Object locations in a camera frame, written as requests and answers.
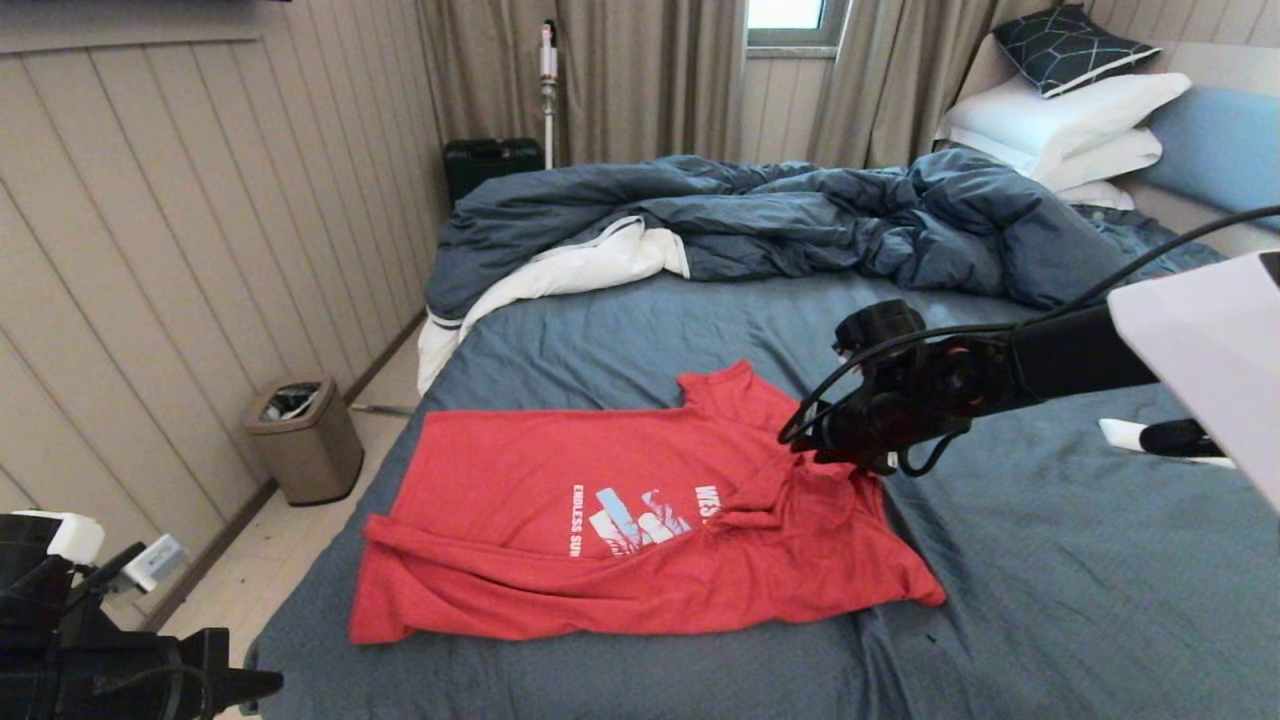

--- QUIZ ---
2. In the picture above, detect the red printed t-shirt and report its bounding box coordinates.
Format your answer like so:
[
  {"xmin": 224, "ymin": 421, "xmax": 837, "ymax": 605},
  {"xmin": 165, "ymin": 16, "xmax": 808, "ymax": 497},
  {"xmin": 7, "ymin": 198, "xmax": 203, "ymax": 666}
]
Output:
[{"xmin": 348, "ymin": 360, "xmax": 948, "ymax": 646}]

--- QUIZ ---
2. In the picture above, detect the blue-grey bed sheet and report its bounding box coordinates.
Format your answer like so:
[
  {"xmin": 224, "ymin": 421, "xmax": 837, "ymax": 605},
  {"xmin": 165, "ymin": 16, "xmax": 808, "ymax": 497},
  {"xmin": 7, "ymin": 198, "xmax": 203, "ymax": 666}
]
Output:
[{"xmin": 240, "ymin": 205, "xmax": 1280, "ymax": 720}]

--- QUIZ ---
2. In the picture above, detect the dark blue crumpled duvet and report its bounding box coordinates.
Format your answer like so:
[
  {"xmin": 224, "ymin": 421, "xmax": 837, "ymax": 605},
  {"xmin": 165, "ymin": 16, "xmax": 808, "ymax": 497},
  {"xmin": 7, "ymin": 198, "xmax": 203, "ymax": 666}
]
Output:
[{"xmin": 417, "ymin": 147, "xmax": 1148, "ymax": 394}]

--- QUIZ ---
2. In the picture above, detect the white remote control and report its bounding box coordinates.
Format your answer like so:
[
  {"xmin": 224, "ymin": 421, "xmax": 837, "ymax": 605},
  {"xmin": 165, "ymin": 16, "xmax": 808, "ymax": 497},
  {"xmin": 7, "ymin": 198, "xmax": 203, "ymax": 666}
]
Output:
[{"xmin": 1098, "ymin": 418, "xmax": 1236, "ymax": 469}]

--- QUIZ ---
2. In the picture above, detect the brown square trash bin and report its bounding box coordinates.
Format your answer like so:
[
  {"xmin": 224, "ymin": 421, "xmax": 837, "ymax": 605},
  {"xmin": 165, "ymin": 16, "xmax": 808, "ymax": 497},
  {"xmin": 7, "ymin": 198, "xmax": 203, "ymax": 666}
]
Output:
[{"xmin": 241, "ymin": 375, "xmax": 365, "ymax": 506}]

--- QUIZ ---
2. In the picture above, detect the flat white pillow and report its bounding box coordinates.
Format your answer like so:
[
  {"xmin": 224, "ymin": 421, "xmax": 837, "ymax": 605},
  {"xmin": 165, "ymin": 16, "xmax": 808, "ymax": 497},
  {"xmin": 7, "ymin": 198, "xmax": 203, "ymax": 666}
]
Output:
[{"xmin": 1055, "ymin": 180, "xmax": 1136, "ymax": 211}]

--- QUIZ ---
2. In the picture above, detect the narrow beige curtain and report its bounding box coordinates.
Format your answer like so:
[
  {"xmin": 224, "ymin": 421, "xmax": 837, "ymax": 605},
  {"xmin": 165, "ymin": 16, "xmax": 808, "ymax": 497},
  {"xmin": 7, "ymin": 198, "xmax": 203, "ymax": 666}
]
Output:
[{"xmin": 806, "ymin": 0, "xmax": 1091, "ymax": 169}]

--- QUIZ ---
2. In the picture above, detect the medium white pillow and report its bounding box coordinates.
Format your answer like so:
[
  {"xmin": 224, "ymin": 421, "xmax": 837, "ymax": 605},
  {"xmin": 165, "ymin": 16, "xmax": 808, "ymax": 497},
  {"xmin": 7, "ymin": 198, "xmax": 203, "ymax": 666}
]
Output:
[{"xmin": 1030, "ymin": 127, "xmax": 1163, "ymax": 193}]

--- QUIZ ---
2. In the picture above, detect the large white pillow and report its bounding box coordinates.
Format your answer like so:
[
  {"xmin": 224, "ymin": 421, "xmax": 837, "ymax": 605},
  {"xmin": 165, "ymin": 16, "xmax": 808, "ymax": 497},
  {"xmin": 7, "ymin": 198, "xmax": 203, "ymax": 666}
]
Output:
[{"xmin": 936, "ymin": 72, "xmax": 1191, "ymax": 178}]

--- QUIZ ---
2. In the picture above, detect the wide beige curtain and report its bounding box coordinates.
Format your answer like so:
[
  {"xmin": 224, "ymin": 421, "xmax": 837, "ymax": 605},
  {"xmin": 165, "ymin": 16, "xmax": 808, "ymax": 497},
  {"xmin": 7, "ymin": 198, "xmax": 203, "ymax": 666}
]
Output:
[{"xmin": 415, "ymin": 0, "xmax": 746, "ymax": 166}]

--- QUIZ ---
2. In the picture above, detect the dark geometric patterned cushion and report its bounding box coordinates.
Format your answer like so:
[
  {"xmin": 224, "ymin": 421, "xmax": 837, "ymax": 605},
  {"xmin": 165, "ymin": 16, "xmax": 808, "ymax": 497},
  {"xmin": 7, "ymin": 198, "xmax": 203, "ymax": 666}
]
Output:
[{"xmin": 990, "ymin": 5, "xmax": 1161, "ymax": 99}]

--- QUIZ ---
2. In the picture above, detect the grey framed window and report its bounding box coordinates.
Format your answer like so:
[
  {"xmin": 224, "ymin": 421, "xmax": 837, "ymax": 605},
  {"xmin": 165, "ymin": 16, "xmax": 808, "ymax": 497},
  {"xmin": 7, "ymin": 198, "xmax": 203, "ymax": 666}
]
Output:
[{"xmin": 744, "ymin": 0, "xmax": 849, "ymax": 47}]

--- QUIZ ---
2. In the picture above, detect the black hard-shell suitcase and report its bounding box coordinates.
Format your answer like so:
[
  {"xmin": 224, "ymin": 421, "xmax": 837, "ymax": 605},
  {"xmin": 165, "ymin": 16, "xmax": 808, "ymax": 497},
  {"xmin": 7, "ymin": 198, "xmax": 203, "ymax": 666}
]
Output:
[{"xmin": 444, "ymin": 137, "xmax": 545, "ymax": 206}]

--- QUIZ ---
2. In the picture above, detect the blue padded headboard cushion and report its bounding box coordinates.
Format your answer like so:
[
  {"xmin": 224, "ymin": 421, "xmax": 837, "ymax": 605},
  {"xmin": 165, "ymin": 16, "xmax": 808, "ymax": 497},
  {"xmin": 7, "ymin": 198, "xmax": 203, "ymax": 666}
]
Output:
[{"xmin": 1130, "ymin": 86, "xmax": 1280, "ymax": 233}]

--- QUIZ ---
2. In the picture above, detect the white stick vacuum cleaner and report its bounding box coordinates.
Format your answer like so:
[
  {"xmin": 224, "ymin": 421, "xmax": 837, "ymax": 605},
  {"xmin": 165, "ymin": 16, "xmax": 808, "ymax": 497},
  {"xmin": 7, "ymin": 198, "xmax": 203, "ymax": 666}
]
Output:
[{"xmin": 538, "ymin": 20, "xmax": 559, "ymax": 169}]

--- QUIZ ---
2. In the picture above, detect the beige bed headboard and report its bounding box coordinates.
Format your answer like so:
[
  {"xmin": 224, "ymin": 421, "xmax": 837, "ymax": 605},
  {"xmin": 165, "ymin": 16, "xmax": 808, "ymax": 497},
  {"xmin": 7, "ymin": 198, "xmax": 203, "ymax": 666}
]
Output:
[{"xmin": 950, "ymin": 35, "xmax": 1280, "ymax": 266}]

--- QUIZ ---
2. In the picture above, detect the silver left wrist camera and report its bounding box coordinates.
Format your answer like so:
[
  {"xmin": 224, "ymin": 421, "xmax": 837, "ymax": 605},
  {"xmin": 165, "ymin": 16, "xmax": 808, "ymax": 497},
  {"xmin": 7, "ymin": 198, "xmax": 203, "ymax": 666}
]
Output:
[{"xmin": 125, "ymin": 533, "xmax": 191, "ymax": 593}]

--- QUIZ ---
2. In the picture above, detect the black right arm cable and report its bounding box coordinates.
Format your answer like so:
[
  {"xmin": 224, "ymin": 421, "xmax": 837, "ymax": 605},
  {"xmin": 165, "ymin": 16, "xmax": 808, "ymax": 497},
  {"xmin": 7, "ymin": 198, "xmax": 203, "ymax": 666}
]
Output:
[{"xmin": 778, "ymin": 205, "xmax": 1280, "ymax": 479}]

